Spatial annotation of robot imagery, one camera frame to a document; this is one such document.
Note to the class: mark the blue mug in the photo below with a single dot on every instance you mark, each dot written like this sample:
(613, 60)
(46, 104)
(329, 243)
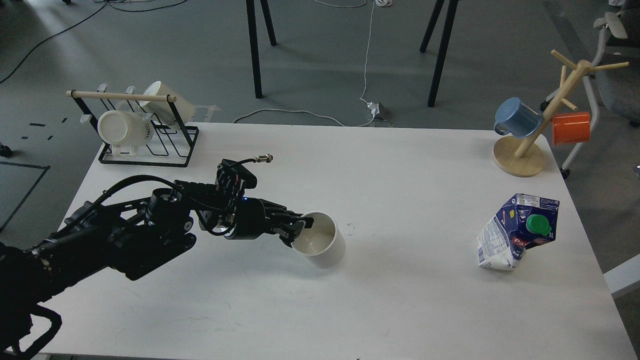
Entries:
(516, 118)

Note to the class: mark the white mug black handle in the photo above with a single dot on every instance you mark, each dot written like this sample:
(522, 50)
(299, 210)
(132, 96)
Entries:
(323, 244)

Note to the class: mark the white mug on rack front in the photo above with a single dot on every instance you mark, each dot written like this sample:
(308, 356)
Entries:
(124, 129)

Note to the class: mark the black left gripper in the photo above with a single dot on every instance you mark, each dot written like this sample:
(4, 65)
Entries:
(226, 211)

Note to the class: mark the white mug on rack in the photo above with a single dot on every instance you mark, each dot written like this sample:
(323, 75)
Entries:
(124, 129)
(162, 109)

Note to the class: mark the black table leg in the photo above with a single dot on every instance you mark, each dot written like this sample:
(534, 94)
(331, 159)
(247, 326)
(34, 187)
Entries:
(252, 28)
(451, 11)

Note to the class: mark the white power plug box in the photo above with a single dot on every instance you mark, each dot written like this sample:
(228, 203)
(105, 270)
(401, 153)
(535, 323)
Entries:
(378, 111)

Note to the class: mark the black wire mug rack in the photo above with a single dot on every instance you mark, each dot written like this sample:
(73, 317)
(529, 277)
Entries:
(167, 148)

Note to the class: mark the orange mug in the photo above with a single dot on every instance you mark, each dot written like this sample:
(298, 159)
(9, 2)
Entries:
(570, 128)

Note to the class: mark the white mug on rack rear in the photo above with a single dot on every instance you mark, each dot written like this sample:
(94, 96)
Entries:
(162, 109)

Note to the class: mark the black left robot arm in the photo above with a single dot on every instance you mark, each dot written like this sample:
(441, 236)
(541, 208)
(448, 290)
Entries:
(134, 227)

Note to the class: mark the wooden mug tree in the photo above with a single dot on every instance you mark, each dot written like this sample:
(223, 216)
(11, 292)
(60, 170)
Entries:
(522, 157)

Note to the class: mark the black table leg right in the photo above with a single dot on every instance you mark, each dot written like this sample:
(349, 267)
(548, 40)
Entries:
(451, 11)

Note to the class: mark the blue milk carton green cap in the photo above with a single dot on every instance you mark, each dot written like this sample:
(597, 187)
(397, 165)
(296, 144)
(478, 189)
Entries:
(525, 221)

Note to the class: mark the black table leg left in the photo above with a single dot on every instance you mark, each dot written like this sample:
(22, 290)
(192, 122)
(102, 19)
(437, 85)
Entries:
(252, 28)

